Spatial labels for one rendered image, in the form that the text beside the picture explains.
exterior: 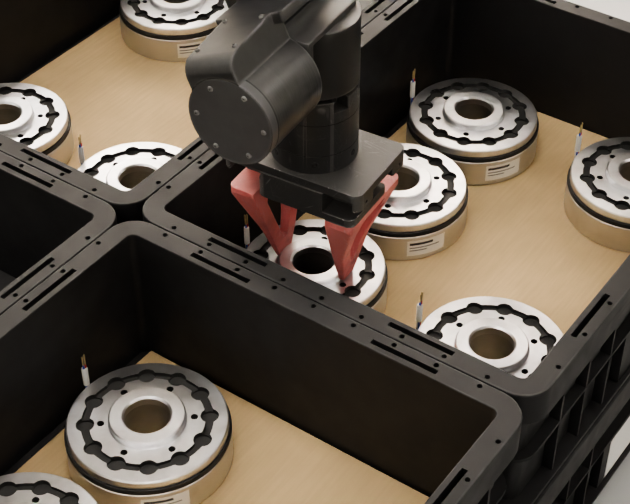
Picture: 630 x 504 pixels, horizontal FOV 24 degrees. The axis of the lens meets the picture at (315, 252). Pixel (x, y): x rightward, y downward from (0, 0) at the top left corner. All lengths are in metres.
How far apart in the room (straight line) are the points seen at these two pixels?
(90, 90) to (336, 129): 0.38
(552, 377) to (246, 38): 0.26
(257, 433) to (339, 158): 0.18
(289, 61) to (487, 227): 0.31
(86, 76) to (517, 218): 0.40
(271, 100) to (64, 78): 0.47
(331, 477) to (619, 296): 0.21
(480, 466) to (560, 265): 0.31
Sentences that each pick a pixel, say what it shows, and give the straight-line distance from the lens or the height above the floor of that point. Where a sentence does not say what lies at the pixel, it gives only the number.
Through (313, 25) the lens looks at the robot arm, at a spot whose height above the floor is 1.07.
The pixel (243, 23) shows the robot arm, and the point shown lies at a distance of 0.85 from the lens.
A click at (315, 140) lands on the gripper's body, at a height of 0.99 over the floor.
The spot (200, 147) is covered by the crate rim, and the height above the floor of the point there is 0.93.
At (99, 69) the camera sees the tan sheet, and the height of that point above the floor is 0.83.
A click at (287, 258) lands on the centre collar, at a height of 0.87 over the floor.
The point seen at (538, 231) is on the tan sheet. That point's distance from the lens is 1.10.
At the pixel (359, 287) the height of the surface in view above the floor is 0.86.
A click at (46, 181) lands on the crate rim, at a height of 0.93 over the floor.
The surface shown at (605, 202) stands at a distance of 1.09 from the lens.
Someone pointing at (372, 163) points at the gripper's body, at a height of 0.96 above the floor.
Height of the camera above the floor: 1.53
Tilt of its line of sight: 41 degrees down
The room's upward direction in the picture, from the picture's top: straight up
